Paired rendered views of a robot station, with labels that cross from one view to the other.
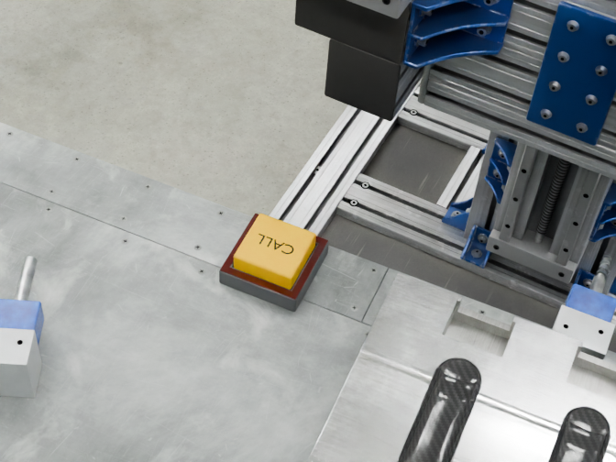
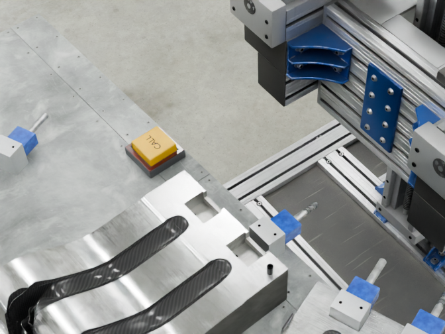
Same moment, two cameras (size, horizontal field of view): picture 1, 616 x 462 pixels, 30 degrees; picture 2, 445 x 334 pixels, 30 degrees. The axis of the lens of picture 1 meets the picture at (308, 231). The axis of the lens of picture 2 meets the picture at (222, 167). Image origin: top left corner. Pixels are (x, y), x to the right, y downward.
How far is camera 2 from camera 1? 0.70 m
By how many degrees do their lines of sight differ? 21
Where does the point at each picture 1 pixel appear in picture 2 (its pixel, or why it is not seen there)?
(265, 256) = (145, 146)
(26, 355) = (12, 152)
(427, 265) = (354, 211)
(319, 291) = (169, 173)
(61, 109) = (218, 65)
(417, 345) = (168, 204)
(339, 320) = not seen: hidden behind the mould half
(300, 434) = not seen: hidden behind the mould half
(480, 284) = (379, 232)
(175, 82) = not seen: hidden behind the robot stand
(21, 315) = (24, 136)
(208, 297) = (116, 158)
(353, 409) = (121, 221)
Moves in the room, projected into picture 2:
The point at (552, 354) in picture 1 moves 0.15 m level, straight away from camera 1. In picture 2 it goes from (228, 230) to (300, 183)
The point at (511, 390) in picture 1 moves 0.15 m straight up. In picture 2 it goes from (196, 239) to (189, 179)
